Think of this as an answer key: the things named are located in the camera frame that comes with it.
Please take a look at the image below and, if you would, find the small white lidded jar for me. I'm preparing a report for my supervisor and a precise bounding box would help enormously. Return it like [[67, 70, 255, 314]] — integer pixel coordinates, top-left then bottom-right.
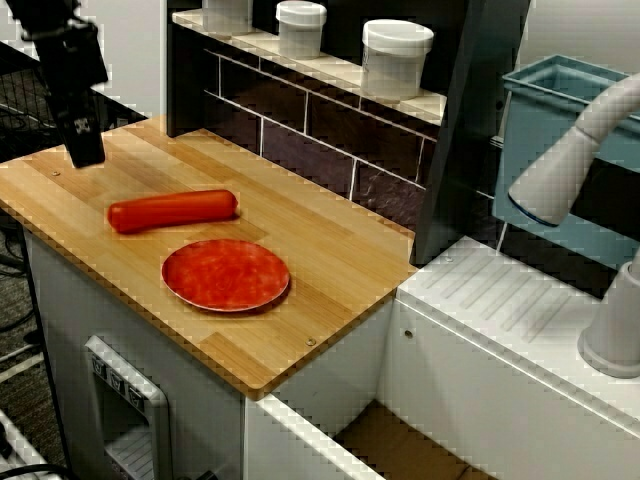
[[275, 0, 328, 61]]

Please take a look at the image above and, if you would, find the white toy sink unit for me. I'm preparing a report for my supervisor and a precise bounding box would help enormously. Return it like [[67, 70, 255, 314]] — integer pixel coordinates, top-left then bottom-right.
[[244, 234, 640, 480]]

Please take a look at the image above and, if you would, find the red toy sausage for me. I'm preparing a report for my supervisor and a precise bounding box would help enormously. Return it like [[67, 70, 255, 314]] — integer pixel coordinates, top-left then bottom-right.
[[107, 189, 238, 235]]

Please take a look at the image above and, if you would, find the black wire mesh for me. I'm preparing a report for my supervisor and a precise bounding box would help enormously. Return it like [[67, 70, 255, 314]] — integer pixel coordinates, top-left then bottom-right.
[[0, 42, 69, 166]]

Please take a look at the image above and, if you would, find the large white lidded jar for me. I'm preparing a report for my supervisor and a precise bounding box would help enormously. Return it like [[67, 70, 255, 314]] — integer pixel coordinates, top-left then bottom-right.
[[360, 18, 435, 102]]

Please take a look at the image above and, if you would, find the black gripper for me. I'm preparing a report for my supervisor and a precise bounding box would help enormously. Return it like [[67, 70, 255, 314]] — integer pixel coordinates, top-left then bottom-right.
[[19, 17, 110, 169]]

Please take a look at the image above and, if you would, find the cream tiled shelf ledge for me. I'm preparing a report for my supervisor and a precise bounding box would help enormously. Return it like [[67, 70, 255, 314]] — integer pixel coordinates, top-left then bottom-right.
[[171, 8, 448, 127]]

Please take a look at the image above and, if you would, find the dark grey upright post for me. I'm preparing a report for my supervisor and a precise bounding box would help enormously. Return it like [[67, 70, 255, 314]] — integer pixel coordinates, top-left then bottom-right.
[[413, 0, 532, 267]]

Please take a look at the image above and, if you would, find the blue plastic bin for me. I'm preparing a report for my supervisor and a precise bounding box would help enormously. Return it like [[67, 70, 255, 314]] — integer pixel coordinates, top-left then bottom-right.
[[491, 53, 640, 271]]

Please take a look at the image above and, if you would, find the grey toy faucet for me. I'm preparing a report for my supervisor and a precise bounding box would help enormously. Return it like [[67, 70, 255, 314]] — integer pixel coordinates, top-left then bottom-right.
[[507, 72, 640, 380]]

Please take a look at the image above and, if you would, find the red round plate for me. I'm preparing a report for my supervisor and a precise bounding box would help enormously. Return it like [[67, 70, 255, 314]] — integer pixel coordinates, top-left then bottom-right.
[[160, 239, 292, 314]]

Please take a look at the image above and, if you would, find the black cable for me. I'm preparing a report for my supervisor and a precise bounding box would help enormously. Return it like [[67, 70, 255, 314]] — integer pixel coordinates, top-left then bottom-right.
[[0, 462, 69, 480]]

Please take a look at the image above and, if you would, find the white toy kitchen cabinet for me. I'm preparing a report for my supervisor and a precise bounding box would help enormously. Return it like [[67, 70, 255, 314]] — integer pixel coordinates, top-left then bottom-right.
[[22, 229, 396, 480]]

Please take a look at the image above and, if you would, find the white jar cut by frame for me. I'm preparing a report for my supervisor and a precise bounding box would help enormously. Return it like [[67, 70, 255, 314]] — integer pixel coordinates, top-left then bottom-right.
[[203, 0, 254, 34]]

